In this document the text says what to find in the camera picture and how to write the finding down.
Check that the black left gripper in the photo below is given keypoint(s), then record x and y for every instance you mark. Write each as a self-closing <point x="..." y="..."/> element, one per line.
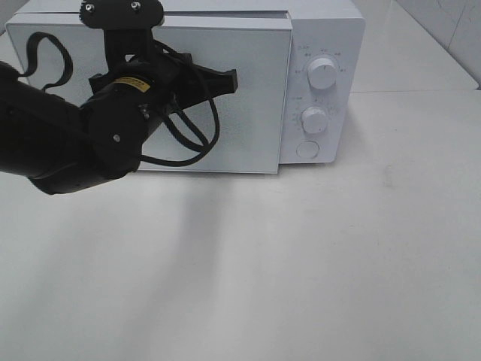
<point x="127" y="102"/>

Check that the white microwave door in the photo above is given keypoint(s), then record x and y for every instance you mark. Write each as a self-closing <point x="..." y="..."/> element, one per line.
<point x="253" y="43"/>

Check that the round white door button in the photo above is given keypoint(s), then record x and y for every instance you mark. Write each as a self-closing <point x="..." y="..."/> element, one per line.
<point x="308" y="150"/>

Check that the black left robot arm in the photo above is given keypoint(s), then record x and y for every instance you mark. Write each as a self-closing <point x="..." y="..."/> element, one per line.
<point x="44" y="138"/>

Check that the upper white power knob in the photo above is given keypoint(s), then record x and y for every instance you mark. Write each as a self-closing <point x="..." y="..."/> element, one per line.
<point x="322" y="72"/>

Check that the white microwave oven body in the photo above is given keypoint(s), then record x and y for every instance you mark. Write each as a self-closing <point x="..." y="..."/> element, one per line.
<point x="319" y="28"/>

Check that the lower white timer knob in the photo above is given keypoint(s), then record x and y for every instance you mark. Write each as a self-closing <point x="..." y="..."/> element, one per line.
<point x="314" y="120"/>

